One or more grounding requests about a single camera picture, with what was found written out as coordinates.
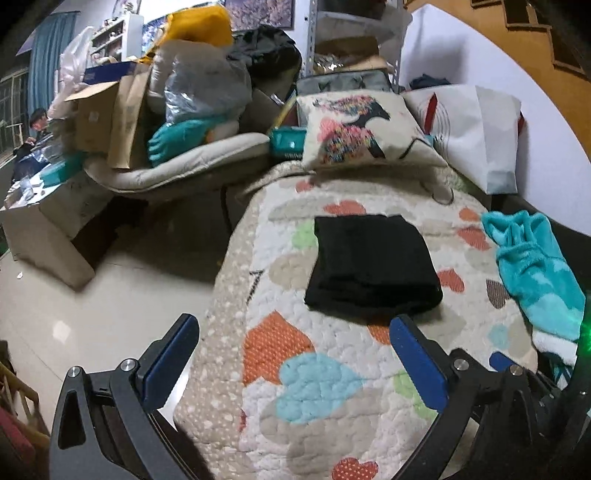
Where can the grey metal shelf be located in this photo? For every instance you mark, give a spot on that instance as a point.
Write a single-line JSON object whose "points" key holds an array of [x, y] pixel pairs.
{"points": [[310, 41]]}

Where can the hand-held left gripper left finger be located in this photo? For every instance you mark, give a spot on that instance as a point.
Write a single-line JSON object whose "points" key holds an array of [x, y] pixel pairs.
{"points": [[168, 360]]}

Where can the dark blue cloth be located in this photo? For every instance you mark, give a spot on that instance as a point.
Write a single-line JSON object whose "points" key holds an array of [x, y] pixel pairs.
{"points": [[429, 82]]}

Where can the white red-striped pillow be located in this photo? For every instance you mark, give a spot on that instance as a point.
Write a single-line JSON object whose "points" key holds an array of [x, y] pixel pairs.
{"points": [[475, 129]]}

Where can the wall poster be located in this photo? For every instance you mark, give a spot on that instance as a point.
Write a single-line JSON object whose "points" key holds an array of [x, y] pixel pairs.
{"points": [[258, 14]]}

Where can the teal box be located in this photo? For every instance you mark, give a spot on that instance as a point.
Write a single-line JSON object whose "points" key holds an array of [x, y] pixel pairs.
{"points": [[60, 168]]}

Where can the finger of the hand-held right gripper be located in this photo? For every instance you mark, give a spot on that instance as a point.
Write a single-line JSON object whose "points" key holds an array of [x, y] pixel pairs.
{"points": [[501, 361]]}

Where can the barred window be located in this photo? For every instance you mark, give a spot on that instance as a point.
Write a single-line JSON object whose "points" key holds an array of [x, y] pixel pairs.
{"points": [[11, 110]]}

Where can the heart-patterned quilt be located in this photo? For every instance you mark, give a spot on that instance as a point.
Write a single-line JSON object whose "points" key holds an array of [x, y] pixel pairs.
{"points": [[323, 369]]}

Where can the flower-printed cushion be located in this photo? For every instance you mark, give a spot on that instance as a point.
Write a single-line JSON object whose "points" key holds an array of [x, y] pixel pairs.
{"points": [[360, 129]]}

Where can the small teal packet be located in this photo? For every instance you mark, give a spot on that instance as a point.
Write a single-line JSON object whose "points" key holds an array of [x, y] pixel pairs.
{"points": [[428, 139]]}

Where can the blue box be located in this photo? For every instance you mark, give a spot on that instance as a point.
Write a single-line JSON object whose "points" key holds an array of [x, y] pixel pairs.
{"points": [[111, 71]]}

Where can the open cardboard box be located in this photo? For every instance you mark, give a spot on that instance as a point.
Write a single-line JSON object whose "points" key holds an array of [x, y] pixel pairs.
{"points": [[92, 115]]}

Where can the beige recliner chair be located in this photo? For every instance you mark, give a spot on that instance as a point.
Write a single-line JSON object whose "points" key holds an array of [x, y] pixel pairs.
{"points": [[184, 161]]}

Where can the blue curtain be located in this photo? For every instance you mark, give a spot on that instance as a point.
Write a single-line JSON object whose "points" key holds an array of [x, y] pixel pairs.
{"points": [[46, 55]]}

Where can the black bag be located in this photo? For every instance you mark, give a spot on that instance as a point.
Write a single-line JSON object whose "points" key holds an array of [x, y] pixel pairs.
{"points": [[272, 50]]}

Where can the teal plush toy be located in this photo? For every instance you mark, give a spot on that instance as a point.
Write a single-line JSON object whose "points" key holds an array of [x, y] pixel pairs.
{"points": [[175, 138]]}

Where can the wooden staircase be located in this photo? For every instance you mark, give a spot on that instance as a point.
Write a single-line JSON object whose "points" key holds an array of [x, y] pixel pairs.
{"points": [[531, 55]]}

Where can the white low table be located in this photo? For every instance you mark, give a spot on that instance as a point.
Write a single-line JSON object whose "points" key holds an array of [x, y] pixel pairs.
{"points": [[46, 230]]}

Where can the white display shelf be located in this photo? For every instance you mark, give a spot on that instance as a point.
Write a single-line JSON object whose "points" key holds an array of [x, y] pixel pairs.
{"points": [[131, 37]]}

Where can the wooden chair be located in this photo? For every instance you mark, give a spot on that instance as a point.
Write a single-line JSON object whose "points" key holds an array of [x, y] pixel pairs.
{"points": [[18, 429]]}

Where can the turquoise fleece garment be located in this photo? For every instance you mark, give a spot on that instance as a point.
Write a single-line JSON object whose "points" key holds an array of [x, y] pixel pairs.
{"points": [[535, 267]]}

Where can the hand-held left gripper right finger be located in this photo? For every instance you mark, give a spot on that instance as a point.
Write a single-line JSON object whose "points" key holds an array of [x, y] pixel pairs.
{"points": [[418, 364]]}

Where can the white plastic bag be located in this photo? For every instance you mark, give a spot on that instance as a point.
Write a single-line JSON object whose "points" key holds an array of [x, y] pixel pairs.
{"points": [[74, 55]]}

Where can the black pants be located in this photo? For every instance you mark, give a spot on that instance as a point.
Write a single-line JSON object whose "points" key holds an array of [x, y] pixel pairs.
{"points": [[369, 263]]}

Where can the teal tissue pack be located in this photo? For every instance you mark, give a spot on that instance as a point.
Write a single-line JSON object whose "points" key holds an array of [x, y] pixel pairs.
{"points": [[288, 143]]}

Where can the yellow cloth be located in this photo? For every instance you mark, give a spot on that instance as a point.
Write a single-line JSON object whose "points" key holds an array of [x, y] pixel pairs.
{"points": [[198, 27]]}

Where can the grey plastic bag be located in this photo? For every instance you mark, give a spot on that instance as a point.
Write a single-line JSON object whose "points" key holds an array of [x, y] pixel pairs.
{"points": [[203, 78]]}

